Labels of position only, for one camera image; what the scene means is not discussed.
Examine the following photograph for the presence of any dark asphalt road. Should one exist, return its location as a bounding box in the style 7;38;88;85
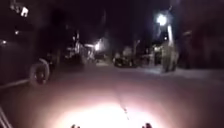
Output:
0;61;224;128

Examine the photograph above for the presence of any building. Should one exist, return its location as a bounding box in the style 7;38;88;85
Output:
173;0;224;72

